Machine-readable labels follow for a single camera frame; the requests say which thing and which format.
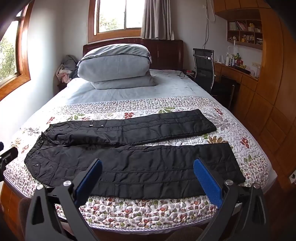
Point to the wooden wall shelf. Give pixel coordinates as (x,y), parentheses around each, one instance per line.
(245,30)

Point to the wooden side window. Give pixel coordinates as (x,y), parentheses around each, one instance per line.
(9,53)

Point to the wooden desk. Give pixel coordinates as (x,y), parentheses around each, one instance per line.
(245,89)

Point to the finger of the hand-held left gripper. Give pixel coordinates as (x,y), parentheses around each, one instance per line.
(8,154)

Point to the black pants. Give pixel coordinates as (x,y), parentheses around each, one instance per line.
(138,171)

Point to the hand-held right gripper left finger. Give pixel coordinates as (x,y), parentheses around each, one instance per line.
(90,178)

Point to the white paper roll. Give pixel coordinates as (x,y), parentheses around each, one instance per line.
(227,61)

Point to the light blue bed sheet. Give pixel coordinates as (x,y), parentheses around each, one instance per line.
(173,88)

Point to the white wall socket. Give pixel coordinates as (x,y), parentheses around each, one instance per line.
(256,64)

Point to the red item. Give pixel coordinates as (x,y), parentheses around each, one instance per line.
(188,71)

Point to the wooden window above headboard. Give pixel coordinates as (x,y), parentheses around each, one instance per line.
(115,16)

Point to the white router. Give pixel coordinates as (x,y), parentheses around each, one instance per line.
(220,59)

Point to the wooden wardrobe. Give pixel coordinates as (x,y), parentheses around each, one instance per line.
(275,81)

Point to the dark wooden headboard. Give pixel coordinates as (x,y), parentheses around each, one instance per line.
(166,53)

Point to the pile of clothes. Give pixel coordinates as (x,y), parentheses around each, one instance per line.
(66,69)

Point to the wooden bed frame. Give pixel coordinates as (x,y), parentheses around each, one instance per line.
(11,201)

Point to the low wall socket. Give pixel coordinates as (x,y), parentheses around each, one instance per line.
(292,176)

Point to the large grey pillow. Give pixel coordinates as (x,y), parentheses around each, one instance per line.
(115,62)

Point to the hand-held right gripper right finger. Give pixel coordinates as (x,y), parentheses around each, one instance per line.
(205,183)

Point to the black mesh office chair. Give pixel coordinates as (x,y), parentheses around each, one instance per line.
(203,64)

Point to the floral quilted bedspread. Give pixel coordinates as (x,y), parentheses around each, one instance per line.
(138,209)

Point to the grey curtain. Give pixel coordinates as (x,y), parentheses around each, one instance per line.
(157,18)

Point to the grey-blue pillow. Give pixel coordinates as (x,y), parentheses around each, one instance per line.
(124,83)

